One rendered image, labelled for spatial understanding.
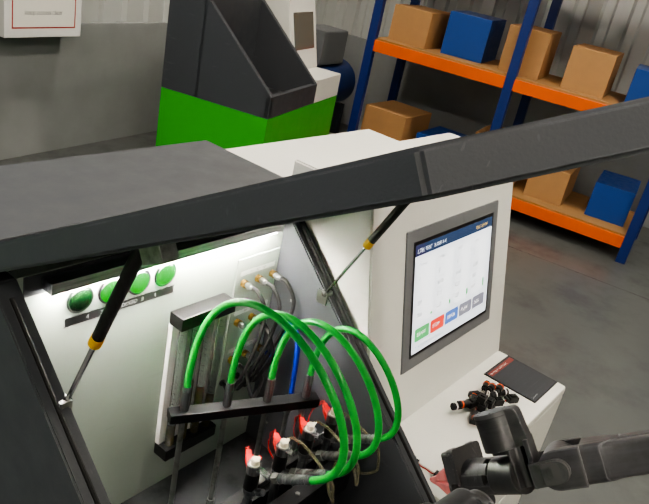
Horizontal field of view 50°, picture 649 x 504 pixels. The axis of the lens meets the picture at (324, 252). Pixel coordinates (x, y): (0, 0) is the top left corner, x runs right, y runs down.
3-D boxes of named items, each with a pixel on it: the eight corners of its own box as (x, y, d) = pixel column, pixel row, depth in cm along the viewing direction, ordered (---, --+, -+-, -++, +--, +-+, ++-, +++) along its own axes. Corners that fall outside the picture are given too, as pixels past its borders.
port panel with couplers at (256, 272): (228, 387, 157) (249, 266, 144) (218, 379, 159) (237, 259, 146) (267, 367, 167) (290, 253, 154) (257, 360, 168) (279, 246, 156)
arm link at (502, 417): (573, 483, 97) (579, 467, 105) (545, 401, 98) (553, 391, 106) (491, 499, 101) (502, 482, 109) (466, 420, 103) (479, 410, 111)
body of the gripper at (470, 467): (470, 440, 115) (503, 436, 110) (488, 502, 114) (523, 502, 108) (442, 450, 112) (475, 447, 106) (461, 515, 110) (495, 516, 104)
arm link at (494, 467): (523, 500, 100) (547, 486, 103) (507, 452, 101) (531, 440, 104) (488, 500, 105) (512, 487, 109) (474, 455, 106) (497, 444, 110)
